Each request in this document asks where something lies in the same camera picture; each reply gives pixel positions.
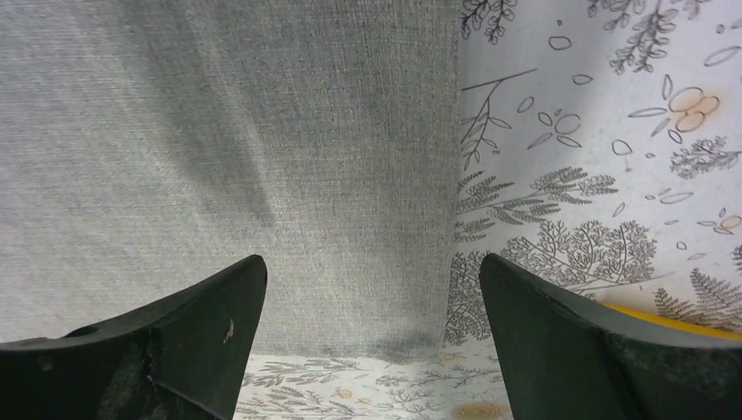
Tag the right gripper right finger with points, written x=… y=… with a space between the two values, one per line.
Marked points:
x=563 y=356

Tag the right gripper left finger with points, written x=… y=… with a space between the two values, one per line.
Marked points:
x=181 y=357

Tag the grey cloth napkin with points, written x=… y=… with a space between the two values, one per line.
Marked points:
x=146 y=145

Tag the yellow green toy window block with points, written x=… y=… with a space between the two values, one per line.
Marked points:
x=675 y=324

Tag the floral patterned tablecloth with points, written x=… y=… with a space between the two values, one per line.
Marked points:
x=601 y=150

